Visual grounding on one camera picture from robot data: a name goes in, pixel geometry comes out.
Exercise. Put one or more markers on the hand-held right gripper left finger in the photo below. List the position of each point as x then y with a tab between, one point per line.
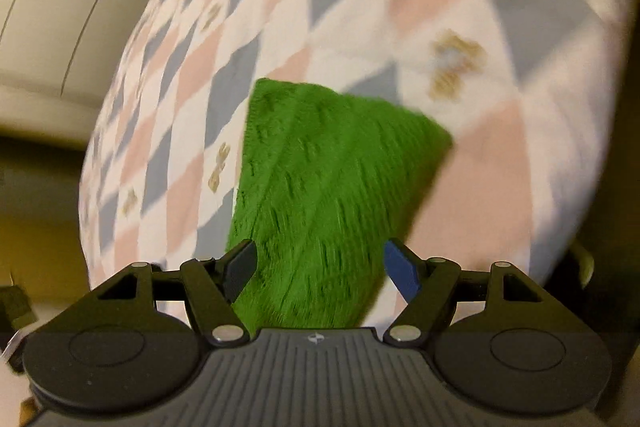
240	269

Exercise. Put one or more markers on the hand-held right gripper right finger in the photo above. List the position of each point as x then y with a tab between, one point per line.
402	269

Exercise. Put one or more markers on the beige panelled wardrobe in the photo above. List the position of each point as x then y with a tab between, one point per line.
60	7

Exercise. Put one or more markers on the checkered pink grey quilt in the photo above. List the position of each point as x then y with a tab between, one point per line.
450	32

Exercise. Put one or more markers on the green knitted sweater vest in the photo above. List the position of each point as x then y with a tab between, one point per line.
325	207

